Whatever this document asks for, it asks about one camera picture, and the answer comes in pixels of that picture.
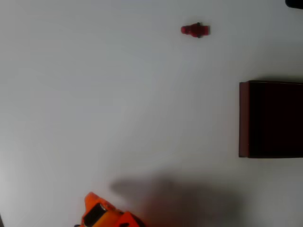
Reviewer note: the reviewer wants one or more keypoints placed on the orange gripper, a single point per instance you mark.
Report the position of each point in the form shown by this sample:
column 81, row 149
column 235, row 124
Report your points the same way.
column 94, row 213

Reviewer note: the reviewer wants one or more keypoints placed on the small red toy figure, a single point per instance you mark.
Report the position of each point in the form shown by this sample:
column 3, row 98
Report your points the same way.
column 196, row 30

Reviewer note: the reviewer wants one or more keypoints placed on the dark brown box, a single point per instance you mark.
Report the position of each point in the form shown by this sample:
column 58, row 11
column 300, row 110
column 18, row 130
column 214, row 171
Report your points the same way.
column 272, row 118

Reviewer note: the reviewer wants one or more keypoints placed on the black corner object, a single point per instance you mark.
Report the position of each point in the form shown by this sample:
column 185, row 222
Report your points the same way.
column 294, row 3

